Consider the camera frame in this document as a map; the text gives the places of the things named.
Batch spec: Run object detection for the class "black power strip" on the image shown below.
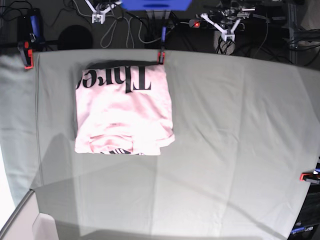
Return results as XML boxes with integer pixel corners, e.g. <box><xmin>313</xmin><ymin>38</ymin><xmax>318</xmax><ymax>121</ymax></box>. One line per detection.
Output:
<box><xmin>188</xmin><ymin>19</ymin><xmax>208</xmax><ymax>29</ymax></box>

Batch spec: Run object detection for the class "red clamp at left edge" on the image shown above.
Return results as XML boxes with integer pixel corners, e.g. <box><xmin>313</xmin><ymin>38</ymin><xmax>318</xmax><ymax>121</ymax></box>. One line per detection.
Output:
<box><xmin>17</xmin><ymin>41</ymin><xmax>34</xmax><ymax>70</ymax></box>

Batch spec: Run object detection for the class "red clamp at edge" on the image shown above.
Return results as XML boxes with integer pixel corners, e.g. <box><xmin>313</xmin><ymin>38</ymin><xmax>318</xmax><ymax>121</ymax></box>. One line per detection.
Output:
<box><xmin>157</xmin><ymin>50</ymin><xmax>165</xmax><ymax>65</ymax></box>
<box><xmin>299</xmin><ymin>172</ymin><xmax>320</xmax><ymax>185</ymax></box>
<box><xmin>17</xmin><ymin>41</ymin><xmax>34</xmax><ymax>70</ymax></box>

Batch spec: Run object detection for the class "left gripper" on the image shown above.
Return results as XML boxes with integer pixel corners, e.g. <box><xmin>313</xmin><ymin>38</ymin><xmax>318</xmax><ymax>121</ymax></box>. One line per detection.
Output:
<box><xmin>200</xmin><ymin>6</ymin><xmax>256</xmax><ymax>42</ymax></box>

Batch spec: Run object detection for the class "pink t-shirt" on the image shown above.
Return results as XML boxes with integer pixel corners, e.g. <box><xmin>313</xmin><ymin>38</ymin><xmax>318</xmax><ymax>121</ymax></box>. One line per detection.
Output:
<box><xmin>74</xmin><ymin>63</ymin><xmax>175</xmax><ymax>156</ymax></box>

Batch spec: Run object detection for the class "red clamp at centre edge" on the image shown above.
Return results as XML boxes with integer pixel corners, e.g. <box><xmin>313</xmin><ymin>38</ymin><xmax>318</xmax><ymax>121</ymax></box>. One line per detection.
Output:
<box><xmin>157</xmin><ymin>50</ymin><xmax>165</xmax><ymax>65</ymax></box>

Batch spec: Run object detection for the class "red clamp at right edge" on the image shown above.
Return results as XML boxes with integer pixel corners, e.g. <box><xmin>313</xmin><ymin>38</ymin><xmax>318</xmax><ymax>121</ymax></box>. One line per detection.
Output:
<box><xmin>299</xmin><ymin>172</ymin><xmax>320</xmax><ymax>185</ymax></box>

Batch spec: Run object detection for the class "blue clamp handle left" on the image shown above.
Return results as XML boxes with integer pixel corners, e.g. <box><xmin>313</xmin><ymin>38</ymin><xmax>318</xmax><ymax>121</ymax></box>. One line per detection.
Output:
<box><xmin>30</xmin><ymin>15</ymin><xmax>41</xmax><ymax>42</ymax></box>

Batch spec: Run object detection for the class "black round stand base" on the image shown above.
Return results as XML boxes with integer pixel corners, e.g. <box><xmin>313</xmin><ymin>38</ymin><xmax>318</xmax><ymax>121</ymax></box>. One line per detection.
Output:
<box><xmin>57</xmin><ymin>25</ymin><xmax>93</xmax><ymax>51</ymax></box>

